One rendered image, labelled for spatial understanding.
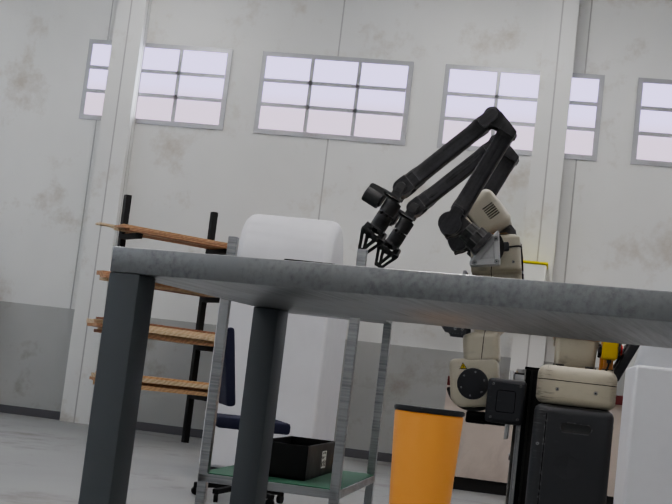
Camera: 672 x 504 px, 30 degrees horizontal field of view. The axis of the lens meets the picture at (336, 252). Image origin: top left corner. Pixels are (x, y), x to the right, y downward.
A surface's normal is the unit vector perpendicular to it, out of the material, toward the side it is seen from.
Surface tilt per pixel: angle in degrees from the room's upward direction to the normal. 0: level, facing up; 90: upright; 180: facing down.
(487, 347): 90
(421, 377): 90
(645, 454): 90
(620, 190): 90
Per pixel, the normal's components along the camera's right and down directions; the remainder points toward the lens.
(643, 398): -0.14, -0.12
